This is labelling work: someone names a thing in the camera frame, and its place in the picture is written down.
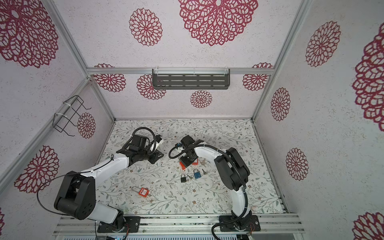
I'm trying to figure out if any blue padlock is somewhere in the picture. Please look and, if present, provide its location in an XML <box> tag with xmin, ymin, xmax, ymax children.
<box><xmin>193</xmin><ymin>169</ymin><xmax>202</xmax><ymax>180</ymax></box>

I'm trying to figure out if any black padlock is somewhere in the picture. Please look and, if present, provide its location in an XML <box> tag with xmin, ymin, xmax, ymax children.
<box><xmin>180</xmin><ymin>174</ymin><xmax>187</xmax><ymax>183</ymax></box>

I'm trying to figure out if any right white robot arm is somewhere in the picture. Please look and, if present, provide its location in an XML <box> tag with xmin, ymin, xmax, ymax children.
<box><xmin>169</xmin><ymin>135</ymin><xmax>252</xmax><ymax>220</ymax></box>

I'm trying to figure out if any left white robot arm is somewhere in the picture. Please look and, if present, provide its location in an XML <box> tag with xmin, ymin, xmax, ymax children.
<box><xmin>54</xmin><ymin>135</ymin><xmax>164</xmax><ymax>233</ymax></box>

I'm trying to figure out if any right black corrugated hose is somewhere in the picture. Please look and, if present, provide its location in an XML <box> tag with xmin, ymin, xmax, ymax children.
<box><xmin>167</xmin><ymin>143</ymin><xmax>250</xmax><ymax>240</ymax></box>

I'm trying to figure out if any grey slotted wall shelf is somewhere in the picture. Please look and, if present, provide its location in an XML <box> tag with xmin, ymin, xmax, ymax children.
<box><xmin>152</xmin><ymin>69</ymin><xmax>231</xmax><ymax>90</ymax></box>

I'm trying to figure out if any black wire wall basket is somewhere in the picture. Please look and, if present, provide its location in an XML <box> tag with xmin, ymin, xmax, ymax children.
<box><xmin>52</xmin><ymin>95</ymin><xmax>91</xmax><ymax>137</ymax></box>

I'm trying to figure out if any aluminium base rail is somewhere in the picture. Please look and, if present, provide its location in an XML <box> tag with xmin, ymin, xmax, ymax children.
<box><xmin>52</xmin><ymin>214</ymin><xmax>305</xmax><ymax>237</ymax></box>

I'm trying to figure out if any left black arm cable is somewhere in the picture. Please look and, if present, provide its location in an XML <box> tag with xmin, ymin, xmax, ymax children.
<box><xmin>36</xmin><ymin>154</ymin><xmax>115</xmax><ymax>217</ymax></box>

